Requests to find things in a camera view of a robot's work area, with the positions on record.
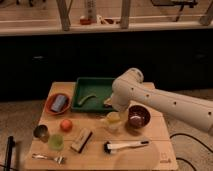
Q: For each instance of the dark red bowl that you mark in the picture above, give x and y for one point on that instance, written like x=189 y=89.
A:
x=138 y=116

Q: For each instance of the translucent paper cup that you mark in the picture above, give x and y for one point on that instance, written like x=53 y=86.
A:
x=113 y=121

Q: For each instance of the wooden block eraser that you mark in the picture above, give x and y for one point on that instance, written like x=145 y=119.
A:
x=81 y=140

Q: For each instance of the grey sponge block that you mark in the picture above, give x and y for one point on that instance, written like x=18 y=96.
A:
x=58 y=103

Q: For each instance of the green plastic tray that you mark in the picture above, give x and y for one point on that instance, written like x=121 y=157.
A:
x=101 y=87

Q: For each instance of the metal cup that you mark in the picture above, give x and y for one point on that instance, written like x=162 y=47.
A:
x=42 y=133

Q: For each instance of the black stand post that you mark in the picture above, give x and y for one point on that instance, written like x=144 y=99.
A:
x=8 y=156

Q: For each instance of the orange fruit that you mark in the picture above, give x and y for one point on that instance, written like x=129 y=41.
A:
x=66 y=125

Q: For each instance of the orange bowl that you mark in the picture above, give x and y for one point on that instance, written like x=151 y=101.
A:
x=51 y=99

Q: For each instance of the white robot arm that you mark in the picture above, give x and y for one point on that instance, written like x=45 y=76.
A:
x=129 y=86

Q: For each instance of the red object on shelf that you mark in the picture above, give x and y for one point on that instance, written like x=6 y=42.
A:
x=85 y=21

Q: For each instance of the silver fork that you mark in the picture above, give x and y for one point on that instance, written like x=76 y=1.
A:
x=59 y=159

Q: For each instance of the green banana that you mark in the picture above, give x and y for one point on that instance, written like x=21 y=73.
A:
x=84 y=99

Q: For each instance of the green plastic cup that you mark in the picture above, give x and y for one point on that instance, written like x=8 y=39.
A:
x=55 y=142

